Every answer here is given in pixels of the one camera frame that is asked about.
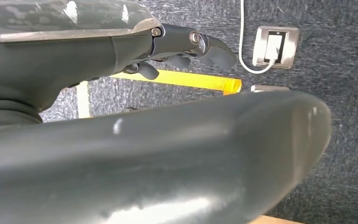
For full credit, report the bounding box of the cream table leg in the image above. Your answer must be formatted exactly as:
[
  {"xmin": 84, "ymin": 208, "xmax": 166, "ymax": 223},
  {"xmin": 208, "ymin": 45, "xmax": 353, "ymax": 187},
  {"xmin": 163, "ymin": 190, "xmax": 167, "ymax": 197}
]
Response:
[{"xmin": 75, "ymin": 81, "xmax": 91, "ymax": 119}]

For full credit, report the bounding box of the ribbed grey left arm sleeve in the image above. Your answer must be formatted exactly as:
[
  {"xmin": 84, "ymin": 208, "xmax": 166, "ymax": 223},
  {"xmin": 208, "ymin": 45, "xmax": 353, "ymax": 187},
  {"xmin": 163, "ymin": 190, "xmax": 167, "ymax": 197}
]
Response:
[{"xmin": 0, "ymin": 98, "xmax": 43, "ymax": 138}]

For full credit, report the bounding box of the yellow floor tape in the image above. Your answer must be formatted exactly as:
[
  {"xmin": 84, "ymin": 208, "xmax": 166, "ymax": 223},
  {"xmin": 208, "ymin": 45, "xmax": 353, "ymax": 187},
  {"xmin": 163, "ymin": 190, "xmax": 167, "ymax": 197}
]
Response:
[{"xmin": 109, "ymin": 70, "xmax": 243, "ymax": 96}]

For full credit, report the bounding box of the metal floor plate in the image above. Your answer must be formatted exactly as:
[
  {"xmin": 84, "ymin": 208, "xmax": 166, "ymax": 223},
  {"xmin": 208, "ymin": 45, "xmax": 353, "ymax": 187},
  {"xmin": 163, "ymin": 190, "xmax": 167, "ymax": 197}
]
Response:
[{"xmin": 250, "ymin": 85, "xmax": 291, "ymax": 93}]

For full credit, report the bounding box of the white power plug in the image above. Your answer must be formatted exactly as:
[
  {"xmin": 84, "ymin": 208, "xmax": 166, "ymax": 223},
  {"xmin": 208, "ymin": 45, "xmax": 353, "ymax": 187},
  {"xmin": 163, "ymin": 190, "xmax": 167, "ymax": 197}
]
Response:
[{"xmin": 264, "ymin": 34, "xmax": 283, "ymax": 63}]

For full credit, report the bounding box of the metal floor socket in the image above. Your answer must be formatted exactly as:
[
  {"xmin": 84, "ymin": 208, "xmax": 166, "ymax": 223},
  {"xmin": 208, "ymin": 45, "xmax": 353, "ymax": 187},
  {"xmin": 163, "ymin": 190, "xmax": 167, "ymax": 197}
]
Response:
[{"xmin": 252, "ymin": 26, "xmax": 300, "ymax": 70}]

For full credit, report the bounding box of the white power cable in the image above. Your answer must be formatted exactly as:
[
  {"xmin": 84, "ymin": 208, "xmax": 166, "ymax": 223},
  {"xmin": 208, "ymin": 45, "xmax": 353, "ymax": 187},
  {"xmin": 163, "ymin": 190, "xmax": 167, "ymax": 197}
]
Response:
[{"xmin": 238, "ymin": 0, "xmax": 276, "ymax": 75}]

